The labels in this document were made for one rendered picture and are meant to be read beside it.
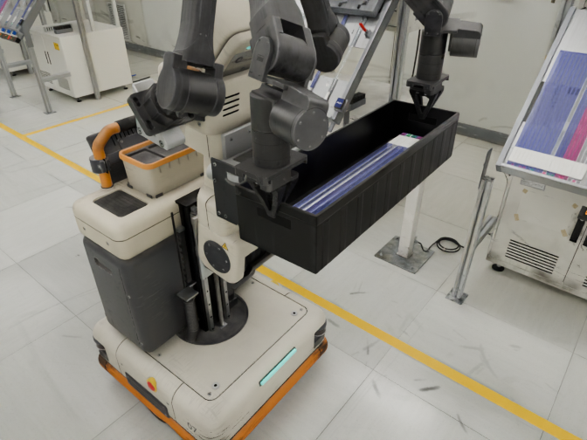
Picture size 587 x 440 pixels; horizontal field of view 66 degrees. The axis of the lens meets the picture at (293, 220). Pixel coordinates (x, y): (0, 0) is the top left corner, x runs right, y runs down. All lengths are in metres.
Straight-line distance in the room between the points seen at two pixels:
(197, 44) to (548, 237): 1.86
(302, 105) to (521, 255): 1.96
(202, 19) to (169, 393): 1.12
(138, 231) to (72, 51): 3.75
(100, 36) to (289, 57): 4.51
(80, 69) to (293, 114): 4.50
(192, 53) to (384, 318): 1.57
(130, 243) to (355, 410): 1.01
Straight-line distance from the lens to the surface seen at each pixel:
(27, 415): 2.04
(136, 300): 1.46
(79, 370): 2.09
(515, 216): 2.34
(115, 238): 1.33
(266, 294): 1.80
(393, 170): 0.88
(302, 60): 0.65
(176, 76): 0.83
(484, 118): 4.03
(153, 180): 1.38
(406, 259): 2.47
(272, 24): 0.64
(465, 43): 1.11
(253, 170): 0.67
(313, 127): 0.59
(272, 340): 1.63
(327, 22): 1.15
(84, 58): 5.03
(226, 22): 0.97
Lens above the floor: 1.50
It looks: 33 degrees down
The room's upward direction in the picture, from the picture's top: straight up
